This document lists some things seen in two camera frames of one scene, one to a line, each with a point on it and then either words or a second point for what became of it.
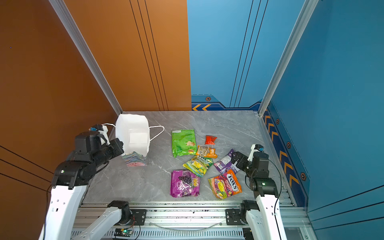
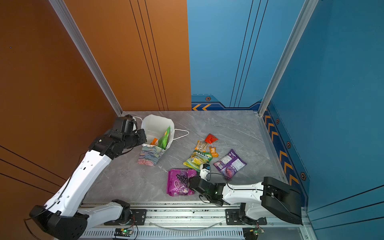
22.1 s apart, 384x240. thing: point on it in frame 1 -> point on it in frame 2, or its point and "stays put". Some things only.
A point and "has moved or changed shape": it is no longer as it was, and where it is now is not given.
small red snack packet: x=210 y=140 stays put
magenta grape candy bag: x=184 y=183 has moved or changed shape
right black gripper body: x=243 y=164 -> x=192 y=179
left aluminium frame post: x=82 y=44 stays put
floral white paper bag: x=134 y=132 has moved or changed shape
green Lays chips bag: x=183 y=142 -> x=163 y=140
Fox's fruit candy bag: x=225 y=185 has moved or changed shape
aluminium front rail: x=189 y=221 stays put
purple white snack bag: x=224 y=164 stays put
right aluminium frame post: x=303 y=17 stays put
